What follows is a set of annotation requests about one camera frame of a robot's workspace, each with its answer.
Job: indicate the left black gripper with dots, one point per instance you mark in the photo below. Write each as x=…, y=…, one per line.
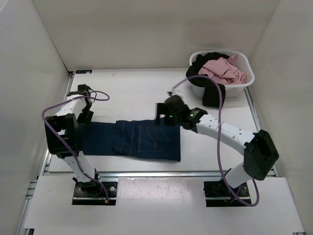
x=86, y=120

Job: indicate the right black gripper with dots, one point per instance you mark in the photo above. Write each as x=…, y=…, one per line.
x=161, y=109

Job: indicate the dark blue denim jeans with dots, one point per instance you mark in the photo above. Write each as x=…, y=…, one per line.
x=141, y=139

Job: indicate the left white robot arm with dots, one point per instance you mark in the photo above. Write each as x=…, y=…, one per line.
x=65, y=138

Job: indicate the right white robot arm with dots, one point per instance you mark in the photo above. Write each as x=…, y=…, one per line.
x=258, y=149

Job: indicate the black trousers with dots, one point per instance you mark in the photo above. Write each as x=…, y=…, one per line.
x=210, y=97

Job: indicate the dark label sticker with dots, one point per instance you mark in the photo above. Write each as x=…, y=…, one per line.
x=83, y=71

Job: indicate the white plastic laundry basket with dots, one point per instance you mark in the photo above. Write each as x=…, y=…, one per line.
x=242, y=65

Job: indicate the pink garment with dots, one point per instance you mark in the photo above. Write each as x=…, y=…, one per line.
x=223, y=71

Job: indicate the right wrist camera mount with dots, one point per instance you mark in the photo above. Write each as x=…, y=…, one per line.
x=174, y=92

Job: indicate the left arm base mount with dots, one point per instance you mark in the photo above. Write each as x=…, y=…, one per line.
x=96, y=197

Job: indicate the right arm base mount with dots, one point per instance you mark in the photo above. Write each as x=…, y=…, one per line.
x=217, y=194

